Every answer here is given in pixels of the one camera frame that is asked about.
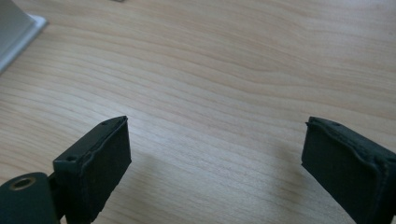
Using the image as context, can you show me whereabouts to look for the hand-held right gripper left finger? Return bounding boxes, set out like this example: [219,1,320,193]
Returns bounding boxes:
[52,116,133,224]

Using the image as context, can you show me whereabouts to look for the clear acrylic book rack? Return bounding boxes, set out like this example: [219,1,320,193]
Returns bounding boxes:
[0,0,49,75]

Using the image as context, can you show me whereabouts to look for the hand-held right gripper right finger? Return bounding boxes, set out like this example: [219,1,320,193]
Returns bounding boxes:
[301,116,396,224]

